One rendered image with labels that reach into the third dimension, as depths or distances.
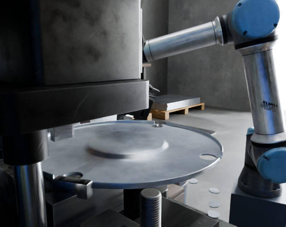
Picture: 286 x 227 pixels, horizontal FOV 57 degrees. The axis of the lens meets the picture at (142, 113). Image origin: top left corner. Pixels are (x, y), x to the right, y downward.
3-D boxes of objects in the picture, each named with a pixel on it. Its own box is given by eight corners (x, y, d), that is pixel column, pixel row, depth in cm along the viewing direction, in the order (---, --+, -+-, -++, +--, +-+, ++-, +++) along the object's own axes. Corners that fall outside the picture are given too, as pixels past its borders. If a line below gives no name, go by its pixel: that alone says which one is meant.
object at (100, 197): (58, 173, 42) (56, 146, 41) (124, 209, 32) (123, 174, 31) (-3, 194, 35) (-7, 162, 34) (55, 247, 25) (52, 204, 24)
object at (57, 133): (58, 129, 35) (56, 101, 34) (79, 136, 32) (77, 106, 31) (34, 133, 32) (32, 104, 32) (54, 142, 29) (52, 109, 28)
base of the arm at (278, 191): (239, 175, 107) (241, 152, 105) (281, 183, 100) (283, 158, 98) (235, 192, 93) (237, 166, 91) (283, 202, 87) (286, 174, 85)
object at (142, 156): (193, 217, 22) (194, 209, 22) (-24, 162, 34) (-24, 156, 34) (233, 133, 48) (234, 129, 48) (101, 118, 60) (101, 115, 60)
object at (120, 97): (61, 107, 43) (58, 73, 42) (154, 128, 30) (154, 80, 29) (-60, 125, 31) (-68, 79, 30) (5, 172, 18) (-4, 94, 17)
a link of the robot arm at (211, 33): (255, 4, 90) (121, 43, 101) (263, -3, 79) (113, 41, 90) (261, 38, 91) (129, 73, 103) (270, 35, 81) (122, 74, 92)
